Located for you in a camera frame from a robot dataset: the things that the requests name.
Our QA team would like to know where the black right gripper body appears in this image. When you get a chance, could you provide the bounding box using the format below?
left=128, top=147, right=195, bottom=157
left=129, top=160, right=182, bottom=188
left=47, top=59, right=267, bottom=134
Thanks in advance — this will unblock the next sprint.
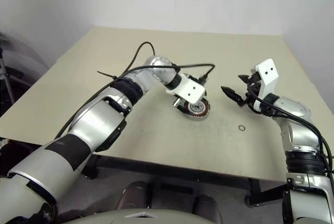
left=244, top=72, right=262, bottom=108

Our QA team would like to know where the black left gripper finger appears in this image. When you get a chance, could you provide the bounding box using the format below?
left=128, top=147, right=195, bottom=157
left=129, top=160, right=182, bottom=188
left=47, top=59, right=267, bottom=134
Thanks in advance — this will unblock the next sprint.
left=172, top=98, right=189, bottom=112

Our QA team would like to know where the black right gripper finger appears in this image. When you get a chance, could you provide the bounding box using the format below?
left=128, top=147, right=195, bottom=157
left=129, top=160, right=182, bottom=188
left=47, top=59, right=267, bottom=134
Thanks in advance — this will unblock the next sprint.
left=237, top=74, right=258, bottom=84
left=221, top=86, right=246, bottom=107

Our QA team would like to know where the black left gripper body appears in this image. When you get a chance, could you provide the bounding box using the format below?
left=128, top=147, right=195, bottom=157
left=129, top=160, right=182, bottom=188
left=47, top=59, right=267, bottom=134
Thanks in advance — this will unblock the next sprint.
left=188, top=74, right=208, bottom=86

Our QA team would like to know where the round silver motor housing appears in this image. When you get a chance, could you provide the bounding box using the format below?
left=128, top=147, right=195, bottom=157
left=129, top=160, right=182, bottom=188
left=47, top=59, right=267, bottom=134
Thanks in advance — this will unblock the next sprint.
left=179, top=98, right=211, bottom=121

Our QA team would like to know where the grey robot torso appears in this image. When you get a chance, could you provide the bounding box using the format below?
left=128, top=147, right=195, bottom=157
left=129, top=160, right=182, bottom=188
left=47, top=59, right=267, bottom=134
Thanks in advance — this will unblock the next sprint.
left=61, top=207, right=200, bottom=224

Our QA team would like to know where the grey rounded background object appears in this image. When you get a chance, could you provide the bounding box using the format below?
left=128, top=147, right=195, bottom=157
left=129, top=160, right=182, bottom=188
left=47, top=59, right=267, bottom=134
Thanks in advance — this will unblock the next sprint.
left=0, top=32, right=50, bottom=89

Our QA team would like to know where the silver tripod leg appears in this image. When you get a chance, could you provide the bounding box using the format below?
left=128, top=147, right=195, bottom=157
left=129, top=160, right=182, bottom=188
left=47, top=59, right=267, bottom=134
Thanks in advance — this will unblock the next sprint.
left=0, top=48, right=16, bottom=104

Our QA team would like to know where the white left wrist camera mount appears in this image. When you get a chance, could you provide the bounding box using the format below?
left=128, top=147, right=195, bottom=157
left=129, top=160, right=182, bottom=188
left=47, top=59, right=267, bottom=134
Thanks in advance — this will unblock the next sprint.
left=165, top=74, right=207, bottom=104

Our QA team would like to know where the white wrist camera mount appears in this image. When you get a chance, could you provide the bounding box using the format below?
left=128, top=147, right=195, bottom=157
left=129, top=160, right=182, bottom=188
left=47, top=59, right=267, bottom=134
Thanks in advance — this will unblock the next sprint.
left=165, top=74, right=207, bottom=104
left=252, top=58, right=279, bottom=114

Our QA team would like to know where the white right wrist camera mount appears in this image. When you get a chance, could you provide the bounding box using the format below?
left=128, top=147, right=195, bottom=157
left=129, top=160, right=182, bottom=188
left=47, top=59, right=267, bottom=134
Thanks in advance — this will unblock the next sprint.
left=252, top=58, right=279, bottom=114

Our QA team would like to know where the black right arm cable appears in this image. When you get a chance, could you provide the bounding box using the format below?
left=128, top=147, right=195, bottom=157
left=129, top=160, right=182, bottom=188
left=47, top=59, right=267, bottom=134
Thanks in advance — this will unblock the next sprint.
left=245, top=81, right=334, bottom=175

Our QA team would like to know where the black metal table frame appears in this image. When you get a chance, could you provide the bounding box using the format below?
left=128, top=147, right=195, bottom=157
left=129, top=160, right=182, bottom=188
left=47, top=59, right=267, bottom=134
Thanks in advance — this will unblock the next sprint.
left=80, top=153, right=290, bottom=208

